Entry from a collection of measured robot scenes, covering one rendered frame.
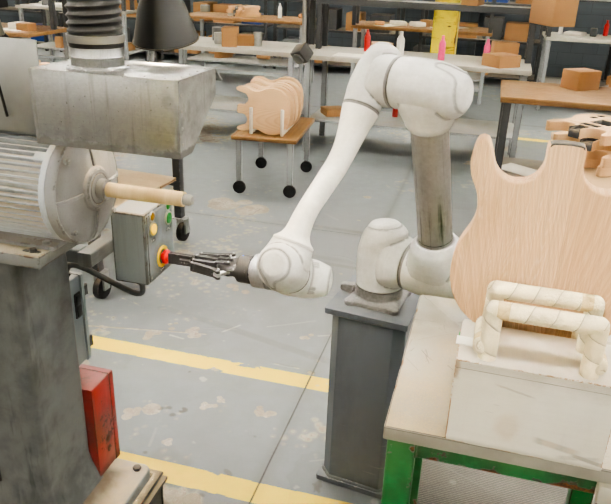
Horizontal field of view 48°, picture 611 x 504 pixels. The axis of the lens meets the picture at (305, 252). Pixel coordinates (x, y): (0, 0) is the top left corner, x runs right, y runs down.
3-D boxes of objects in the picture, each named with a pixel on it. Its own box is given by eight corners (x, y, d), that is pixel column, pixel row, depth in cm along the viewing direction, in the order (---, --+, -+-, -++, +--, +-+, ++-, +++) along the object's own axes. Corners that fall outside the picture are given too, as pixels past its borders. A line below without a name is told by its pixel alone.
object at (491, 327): (477, 359, 119) (484, 312, 115) (477, 350, 122) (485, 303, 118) (495, 363, 118) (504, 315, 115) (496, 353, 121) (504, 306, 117)
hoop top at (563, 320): (483, 320, 116) (485, 303, 115) (483, 311, 119) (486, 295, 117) (609, 341, 111) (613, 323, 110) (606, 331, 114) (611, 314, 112)
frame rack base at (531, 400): (444, 440, 125) (455, 360, 119) (450, 394, 139) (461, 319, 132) (602, 472, 119) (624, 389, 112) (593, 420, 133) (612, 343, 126)
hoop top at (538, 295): (485, 299, 123) (488, 283, 122) (486, 291, 126) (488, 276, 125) (604, 317, 118) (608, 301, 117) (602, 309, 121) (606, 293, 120)
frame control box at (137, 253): (59, 301, 184) (48, 210, 174) (101, 269, 203) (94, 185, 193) (142, 315, 178) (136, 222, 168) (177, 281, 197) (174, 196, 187)
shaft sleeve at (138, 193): (113, 186, 152) (109, 199, 151) (107, 179, 149) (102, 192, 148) (188, 195, 148) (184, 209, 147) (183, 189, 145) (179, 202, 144)
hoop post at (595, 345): (579, 378, 115) (590, 329, 111) (577, 368, 118) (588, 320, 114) (599, 381, 114) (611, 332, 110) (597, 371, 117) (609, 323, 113)
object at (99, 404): (27, 461, 206) (10, 357, 192) (51, 435, 217) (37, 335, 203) (101, 478, 200) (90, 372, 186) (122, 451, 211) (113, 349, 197)
